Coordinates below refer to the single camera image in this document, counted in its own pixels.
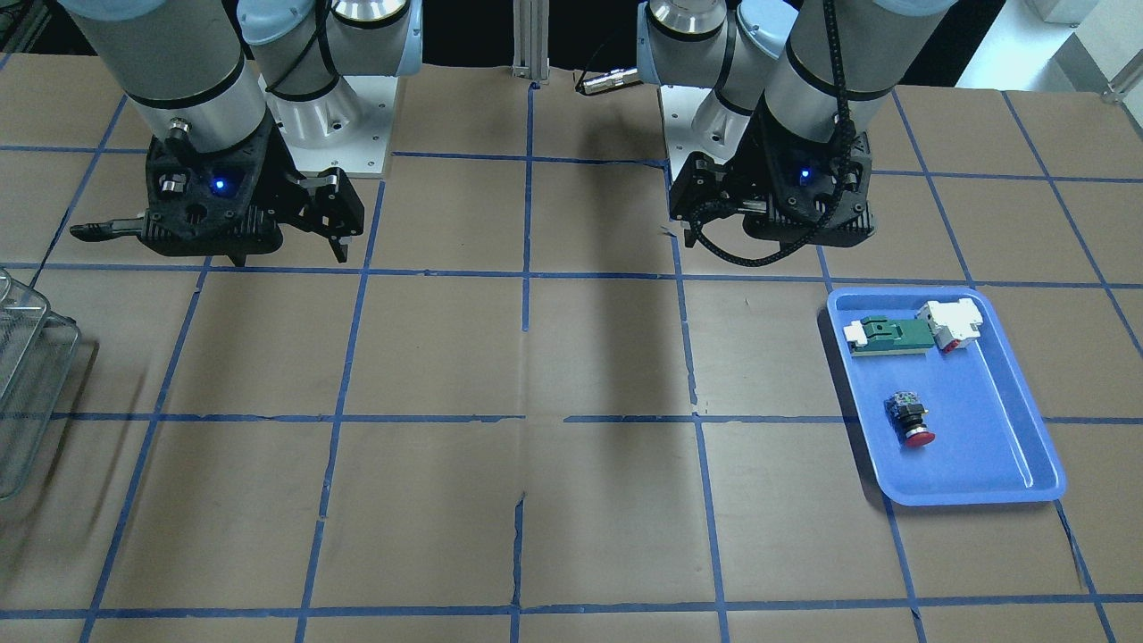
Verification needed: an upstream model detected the black braided cable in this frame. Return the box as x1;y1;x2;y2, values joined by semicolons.
688;0;863;270

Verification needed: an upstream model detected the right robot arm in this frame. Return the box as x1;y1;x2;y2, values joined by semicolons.
64;1;423;267

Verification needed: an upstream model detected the red emergency stop button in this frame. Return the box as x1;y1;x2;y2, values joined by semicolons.
885;389;936;448

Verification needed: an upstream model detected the aluminium frame post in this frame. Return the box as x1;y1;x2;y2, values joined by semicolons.
511;0;550;85

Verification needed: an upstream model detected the white red electrical component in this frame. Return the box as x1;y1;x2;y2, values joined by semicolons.
916;297;984;354

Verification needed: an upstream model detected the blue plastic tray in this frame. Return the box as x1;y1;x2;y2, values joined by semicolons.
826;288;1068;507

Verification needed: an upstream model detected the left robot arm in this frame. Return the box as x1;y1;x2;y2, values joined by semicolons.
637;1;951;267

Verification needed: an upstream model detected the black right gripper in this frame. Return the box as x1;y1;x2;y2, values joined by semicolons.
70;113;363;264

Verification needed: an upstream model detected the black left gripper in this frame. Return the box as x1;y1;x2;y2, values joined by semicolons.
670;107;876;248

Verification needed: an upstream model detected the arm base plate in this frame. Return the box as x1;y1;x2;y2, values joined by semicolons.
660;86;750;178
265;77;399;179

